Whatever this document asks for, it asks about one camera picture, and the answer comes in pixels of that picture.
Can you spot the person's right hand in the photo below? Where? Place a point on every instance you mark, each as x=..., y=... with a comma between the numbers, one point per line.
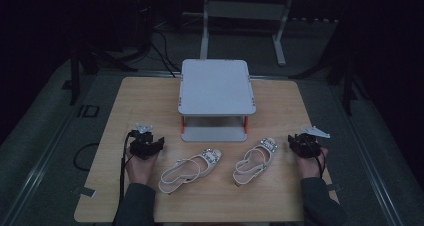
x=310, y=167

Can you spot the grey tape piece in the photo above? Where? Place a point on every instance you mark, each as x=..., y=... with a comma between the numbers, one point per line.
x=87, y=191
x=334, y=187

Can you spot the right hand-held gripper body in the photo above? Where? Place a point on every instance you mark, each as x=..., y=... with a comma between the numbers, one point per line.
x=307, y=146

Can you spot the grey two-tier shoe rack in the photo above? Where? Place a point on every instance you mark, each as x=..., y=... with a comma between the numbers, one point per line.
x=216, y=86

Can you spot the person's left hand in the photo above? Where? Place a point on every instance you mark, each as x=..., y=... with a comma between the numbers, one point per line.
x=141, y=171

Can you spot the black tape floor mark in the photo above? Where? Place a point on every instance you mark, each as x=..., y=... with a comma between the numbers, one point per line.
x=88, y=111

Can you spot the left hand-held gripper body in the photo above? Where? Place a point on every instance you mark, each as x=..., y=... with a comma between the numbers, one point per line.
x=141, y=145

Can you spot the cream rhinestone buckle shoe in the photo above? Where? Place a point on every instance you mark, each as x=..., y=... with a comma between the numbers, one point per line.
x=258, y=152
x=210, y=159

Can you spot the black metal stand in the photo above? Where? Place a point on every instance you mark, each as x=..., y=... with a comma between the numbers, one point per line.
x=348, y=86
x=75, y=72

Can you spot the white metal stand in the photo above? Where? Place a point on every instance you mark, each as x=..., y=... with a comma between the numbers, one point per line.
x=245, y=10

